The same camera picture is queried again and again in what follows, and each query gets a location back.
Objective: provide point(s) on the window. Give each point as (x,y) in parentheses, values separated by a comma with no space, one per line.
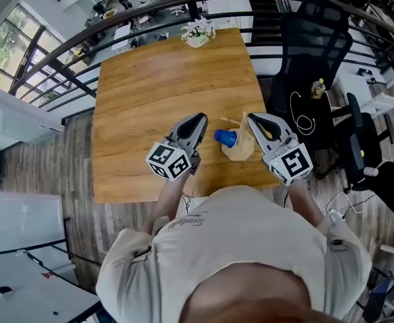
(4,45)

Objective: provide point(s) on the white cabinet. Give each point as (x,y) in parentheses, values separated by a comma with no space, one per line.
(15,116)

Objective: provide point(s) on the wooden hexagonal stand with sticks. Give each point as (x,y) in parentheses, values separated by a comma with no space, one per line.
(240,150)

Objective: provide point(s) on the small white bottle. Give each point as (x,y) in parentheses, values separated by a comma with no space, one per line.
(371,171)

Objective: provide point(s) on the blue cup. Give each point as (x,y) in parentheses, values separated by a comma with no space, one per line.
(226,138)

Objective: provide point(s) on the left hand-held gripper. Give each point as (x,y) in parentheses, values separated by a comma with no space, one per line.
(168,160)

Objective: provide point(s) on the person's white shirt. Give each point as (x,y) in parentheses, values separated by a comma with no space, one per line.
(237,241)

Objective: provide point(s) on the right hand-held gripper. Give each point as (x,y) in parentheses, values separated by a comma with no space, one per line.
(291,163)

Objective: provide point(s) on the person's left forearm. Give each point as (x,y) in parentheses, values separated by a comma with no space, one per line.
(168,200)

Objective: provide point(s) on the white desk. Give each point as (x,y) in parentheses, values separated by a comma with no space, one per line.
(31,294)

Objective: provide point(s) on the person's right forearm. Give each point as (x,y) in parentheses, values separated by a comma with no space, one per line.
(304,204)

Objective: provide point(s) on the white chair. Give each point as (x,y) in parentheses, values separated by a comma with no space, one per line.
(355,86)

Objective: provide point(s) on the black phone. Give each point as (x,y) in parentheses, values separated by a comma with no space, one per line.
(5,290)

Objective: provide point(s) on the person's face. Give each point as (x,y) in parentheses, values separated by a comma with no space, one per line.
(250,294)

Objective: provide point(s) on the white flower pot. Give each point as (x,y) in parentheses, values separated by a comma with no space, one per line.
(198,34)

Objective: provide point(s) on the white standing board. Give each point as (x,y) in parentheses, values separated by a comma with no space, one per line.
(21,224)

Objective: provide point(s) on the white power strip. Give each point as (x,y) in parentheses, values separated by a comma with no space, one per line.
(336,216)

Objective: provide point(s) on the black mesh office chair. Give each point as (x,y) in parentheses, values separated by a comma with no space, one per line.
(314,45)

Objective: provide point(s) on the yellow drink bottle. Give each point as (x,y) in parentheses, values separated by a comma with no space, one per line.
(318,89)

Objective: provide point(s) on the blue chair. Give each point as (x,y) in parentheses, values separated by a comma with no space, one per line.
(380,298)

